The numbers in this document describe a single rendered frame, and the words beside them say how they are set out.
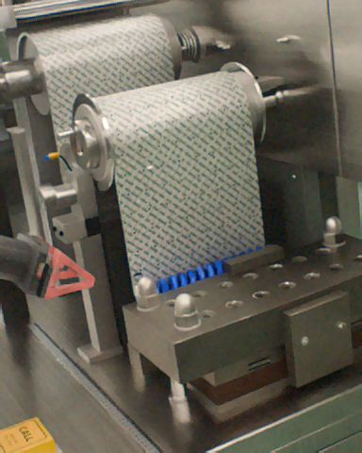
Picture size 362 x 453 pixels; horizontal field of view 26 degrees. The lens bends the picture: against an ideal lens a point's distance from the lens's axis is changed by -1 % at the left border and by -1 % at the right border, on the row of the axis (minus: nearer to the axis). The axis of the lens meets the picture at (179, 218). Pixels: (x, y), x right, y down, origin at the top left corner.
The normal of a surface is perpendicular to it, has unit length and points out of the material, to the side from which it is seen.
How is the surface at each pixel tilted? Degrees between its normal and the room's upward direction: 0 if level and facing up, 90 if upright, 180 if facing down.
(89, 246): 90
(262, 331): 90
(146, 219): 90
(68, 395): 0
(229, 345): 90
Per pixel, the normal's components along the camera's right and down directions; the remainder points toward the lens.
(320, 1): -0.87, 0.25
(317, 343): 0.47, 0.21
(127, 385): -0.14, -0.94
